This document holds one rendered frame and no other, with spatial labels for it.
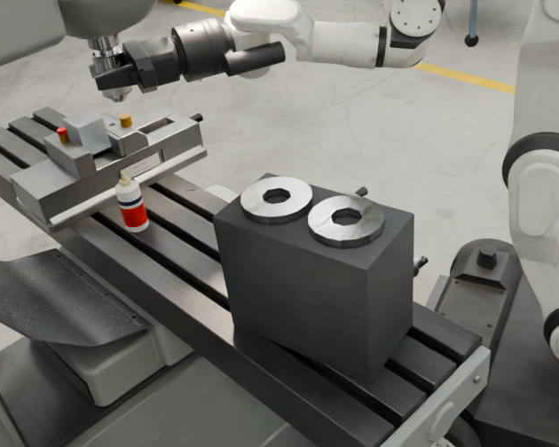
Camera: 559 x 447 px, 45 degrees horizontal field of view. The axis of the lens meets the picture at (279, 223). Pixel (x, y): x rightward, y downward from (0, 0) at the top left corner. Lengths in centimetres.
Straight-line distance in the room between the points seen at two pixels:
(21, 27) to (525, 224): 81
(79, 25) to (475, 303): 99
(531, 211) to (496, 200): 174
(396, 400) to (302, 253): 22
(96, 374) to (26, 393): 18
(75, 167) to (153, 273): 26
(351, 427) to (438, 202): 211
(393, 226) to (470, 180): 224
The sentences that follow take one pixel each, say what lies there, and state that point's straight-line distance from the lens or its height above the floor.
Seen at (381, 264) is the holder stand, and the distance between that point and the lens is 76.
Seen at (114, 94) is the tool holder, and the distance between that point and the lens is 108.
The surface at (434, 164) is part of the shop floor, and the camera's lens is 312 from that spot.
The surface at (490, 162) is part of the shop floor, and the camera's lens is 315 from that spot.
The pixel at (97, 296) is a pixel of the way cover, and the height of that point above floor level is 90.
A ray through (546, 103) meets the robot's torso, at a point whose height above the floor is 113.
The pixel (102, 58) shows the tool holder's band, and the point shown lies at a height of 127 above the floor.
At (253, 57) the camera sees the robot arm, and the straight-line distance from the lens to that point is 107.
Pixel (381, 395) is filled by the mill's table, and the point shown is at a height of 97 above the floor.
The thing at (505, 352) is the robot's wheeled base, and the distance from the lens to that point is 146.
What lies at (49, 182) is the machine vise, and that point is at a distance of 126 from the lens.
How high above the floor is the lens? 162
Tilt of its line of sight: 36 degrees down
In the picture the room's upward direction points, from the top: 7 degrees counter-clockwise
